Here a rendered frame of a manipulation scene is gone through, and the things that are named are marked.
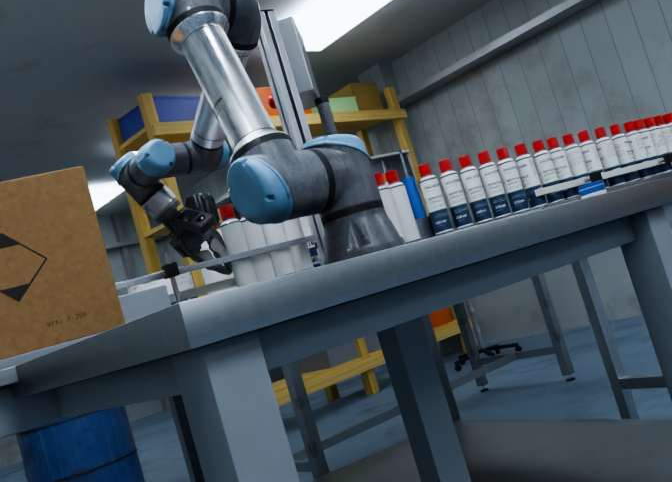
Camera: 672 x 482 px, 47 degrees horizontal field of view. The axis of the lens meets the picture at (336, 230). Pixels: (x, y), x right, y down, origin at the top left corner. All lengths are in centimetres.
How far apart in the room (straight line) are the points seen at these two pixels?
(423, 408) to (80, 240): 62
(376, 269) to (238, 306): 17
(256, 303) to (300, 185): 61
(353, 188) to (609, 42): 501
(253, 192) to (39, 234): 34
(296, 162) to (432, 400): 46
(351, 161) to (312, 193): 10
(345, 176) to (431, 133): 594
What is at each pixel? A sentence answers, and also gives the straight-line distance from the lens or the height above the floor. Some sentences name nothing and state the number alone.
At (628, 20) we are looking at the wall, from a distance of 618.
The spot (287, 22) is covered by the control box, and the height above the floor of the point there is 146.
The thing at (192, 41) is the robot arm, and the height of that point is 131.
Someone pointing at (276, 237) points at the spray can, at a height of 98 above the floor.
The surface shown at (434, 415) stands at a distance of 131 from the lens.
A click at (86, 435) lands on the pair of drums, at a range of 436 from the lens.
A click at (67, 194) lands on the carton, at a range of 130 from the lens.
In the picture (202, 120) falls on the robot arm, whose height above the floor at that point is 125.
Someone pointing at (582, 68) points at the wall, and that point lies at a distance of 634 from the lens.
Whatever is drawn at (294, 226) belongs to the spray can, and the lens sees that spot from 189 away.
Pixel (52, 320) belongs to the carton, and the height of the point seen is 89.
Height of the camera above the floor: 80
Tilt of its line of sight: 5 degrees up
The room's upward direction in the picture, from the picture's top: 17 degrees counter-clockwise
